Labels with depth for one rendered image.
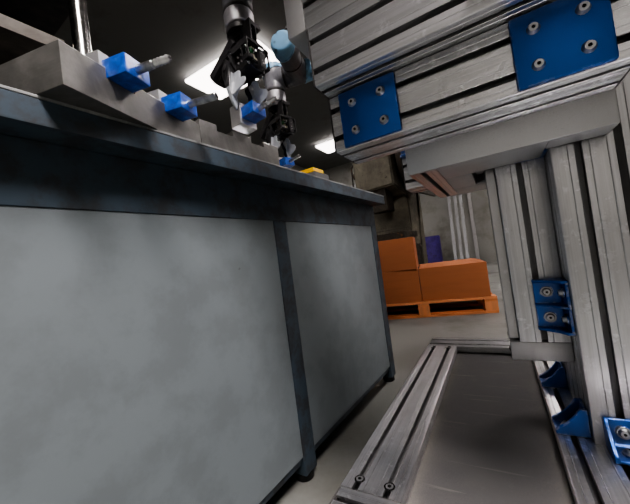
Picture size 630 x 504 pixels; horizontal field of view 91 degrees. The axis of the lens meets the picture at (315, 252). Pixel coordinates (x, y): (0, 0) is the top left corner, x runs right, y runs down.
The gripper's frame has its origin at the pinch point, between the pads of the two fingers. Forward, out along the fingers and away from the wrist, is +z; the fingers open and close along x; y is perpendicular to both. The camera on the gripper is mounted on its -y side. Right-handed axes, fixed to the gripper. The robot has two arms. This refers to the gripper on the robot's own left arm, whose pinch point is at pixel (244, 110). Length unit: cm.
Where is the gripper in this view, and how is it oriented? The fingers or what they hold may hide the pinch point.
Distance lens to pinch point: 85.6
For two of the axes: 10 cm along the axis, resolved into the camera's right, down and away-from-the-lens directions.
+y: 7.9, -1.8, -5.9
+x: 6.0, 0.1, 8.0
